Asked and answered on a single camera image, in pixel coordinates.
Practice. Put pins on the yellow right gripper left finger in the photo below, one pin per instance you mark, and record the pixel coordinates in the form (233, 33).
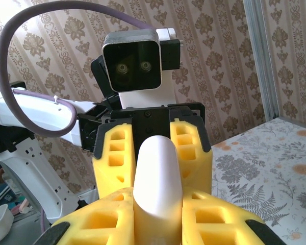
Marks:
(99, 224)

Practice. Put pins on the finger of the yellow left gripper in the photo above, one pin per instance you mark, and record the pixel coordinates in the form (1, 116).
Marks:
(114, 166)
(193, 163)

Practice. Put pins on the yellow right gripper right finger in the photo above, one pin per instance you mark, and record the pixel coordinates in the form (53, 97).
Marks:
(219, 224)

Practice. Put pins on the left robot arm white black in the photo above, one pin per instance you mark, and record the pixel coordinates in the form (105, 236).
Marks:
(40, 114)

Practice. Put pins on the floral patterned table cover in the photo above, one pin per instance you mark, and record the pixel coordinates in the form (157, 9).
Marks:
(265, 173)

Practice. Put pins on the pink plastic item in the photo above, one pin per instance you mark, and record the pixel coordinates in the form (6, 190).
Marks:
(21, 206)

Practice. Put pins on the white bowl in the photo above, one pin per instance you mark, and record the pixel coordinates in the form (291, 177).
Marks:
(0, 224)

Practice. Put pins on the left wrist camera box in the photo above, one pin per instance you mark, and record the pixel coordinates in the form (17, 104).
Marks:
(132, 66)

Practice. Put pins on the aluminium frame post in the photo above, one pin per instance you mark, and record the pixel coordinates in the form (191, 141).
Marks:
(260, 63)

